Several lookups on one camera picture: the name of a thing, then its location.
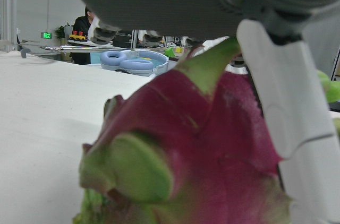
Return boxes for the pink dragon fruit green scales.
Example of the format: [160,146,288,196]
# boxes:
[72,35,340,224]

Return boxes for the green plastic toy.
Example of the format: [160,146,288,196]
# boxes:
[163,46,178,58]

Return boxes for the light blue tray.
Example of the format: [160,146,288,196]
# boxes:
[130,56,170,77]

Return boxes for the light blue headphones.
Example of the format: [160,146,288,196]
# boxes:
[99,50,169,77]

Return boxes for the person in black clothes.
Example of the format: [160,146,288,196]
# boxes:
[71,6,98,66]

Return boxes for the yellow toy truck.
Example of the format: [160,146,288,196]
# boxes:
[67,30,90,42]

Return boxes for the silver metal rod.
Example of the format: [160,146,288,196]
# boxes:
[19,44,140,59]

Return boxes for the green potted plant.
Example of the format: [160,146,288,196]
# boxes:
[54,23,73,47]

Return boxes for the aluminium frame upright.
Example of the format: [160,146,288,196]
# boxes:
[0,0,18,53]

